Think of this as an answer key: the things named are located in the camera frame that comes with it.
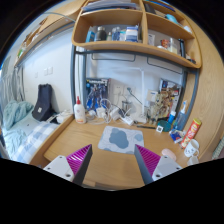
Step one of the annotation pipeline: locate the white printed mug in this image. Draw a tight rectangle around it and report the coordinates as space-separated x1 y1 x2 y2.
184 139 199 157

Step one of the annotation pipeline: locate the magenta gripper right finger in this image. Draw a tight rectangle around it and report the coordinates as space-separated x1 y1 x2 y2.
134 145 160 185

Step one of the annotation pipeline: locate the small white desk clock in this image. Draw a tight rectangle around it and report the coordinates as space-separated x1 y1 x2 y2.
156 126 163 133

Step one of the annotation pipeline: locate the red chips can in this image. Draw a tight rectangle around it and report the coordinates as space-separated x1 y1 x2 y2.
180 118 201 149

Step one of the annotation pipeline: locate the blue checkered bed sheet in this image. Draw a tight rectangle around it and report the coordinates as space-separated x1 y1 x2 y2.
12 122 58 164

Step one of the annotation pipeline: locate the black backpack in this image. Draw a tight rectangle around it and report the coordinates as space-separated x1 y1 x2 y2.
32 84 54 121

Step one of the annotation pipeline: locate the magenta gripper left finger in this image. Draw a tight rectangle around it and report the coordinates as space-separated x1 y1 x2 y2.
66 144 92 186

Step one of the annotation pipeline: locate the white power strip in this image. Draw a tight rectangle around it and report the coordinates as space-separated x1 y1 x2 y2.
120 116 134 126

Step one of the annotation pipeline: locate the black pen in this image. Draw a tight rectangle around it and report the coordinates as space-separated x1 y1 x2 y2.
136 125 156 130

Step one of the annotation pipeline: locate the blue spray bottle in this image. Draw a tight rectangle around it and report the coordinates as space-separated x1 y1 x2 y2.
174 100 187 130

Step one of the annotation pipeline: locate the grey blue mouse pad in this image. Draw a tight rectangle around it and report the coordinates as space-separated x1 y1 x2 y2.
98 126 144 154

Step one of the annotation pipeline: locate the pink computer mouse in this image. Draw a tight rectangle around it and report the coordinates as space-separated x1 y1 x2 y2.
161 148 176 161

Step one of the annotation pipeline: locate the light blue blanket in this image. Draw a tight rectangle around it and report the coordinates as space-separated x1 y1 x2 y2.
3 100 33 130

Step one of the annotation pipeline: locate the white lotion pump bottle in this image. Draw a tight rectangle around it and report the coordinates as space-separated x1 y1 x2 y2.
74 98 86 124

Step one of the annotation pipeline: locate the blue robot model box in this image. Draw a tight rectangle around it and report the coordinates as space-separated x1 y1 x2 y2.
86 78 111 111

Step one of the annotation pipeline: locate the colourful figure box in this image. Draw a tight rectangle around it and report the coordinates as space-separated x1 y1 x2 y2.
158 79 182 118

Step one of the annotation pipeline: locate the wooden wall shelf unit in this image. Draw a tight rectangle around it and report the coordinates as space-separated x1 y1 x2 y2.
72 0 202 69

